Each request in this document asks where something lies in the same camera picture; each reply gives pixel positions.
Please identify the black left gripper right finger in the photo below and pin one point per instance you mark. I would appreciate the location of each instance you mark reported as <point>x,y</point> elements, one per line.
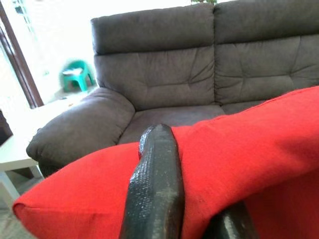
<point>229,224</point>

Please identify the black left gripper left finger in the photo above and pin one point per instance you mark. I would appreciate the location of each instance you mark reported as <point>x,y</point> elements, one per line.
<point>154,186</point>

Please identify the red pillow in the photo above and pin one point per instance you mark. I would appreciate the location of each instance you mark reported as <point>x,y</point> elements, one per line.
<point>236,161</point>

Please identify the grey fabric sofa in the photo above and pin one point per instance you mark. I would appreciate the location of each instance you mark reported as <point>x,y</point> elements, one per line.
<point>162,74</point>

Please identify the teal plastic stool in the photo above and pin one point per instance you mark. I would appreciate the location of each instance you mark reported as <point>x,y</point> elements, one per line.
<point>69,82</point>

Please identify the white side table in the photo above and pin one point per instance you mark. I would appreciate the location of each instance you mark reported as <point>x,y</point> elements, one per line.
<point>15,149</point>

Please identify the dark brown door panel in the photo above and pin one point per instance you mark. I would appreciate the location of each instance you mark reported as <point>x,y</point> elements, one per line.
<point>5,127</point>

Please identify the brown door frame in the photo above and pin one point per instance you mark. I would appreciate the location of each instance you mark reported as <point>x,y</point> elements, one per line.
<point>22,67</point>

